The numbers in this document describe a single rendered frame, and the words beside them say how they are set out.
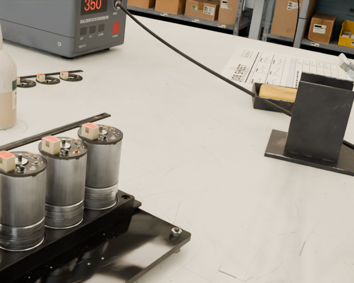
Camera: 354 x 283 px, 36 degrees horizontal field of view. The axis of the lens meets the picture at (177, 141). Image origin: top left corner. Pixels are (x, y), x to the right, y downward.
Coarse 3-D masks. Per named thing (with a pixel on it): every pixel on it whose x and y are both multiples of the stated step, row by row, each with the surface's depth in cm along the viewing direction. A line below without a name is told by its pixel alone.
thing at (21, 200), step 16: (16, 160) 25; (0, 176) 24; (32, 176) 25; (0, 192) 25; (16, 192) 25; (32, 192) 25; (0, 208) 25; (16, 208) 25; (32, 208) 25; (0, 224) 25; (16, 224) 25; (32, 224) 26; (0, 240) 26; (16, 240) 26; (32, 240) 26
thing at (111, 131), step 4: (96, 124) 31; (80, 128) 30; (104, 128) 30; (108, 128) 30; (112, 128) 30; (116, 128) 31; (80, 132) 29; (108, 132) 30; (112, 132) 30; (116, 132) 30; (120, 132) 30; (80, 136) 29; (100, 136) 29; (104, 136) 29; (108, 136) 29; (116, 136) 30; (120, 136) 30; (84, 140) 29; (88, 140) 29; (92, 140) 29; (96, 140) 29; (100, 140) 29; (104, 140) 29; (108, 140) 29; (112, 140) 29; (116, 140) 29; (120, 140) 29
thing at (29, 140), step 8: (104, 112) 33; (80, 120) 31; (88, 120) 31; (96, 120) 32; (56, 128) 30; (64, 128) 30; (72, 128) 30; (32, 136) 28; (40, 136) 28; (8, 144) 27; (16, 144) 27; (24, 144) 27
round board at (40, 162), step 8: (16, 152) 26; (24, 152) 26; (32, 152) 26; (32, 160) 26; (40, 160) 26; (0, 168) 24; (16, 168) 25; (24, 168) 25; (40, 168) 25; (16, 176) 24; (24, 176) 24
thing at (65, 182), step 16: (48, 160) 27; (64, 160) 27; (80, 160) 27; (48, 176) 27; (64, 176) 27; (80, 176) 28; (48, 192) 27; (64, 192) 27; (80, 192) 28; (48, 208) 28; (64, 208) 28; (80, 208) 28; (48, 224) 28; (64, 224) 28
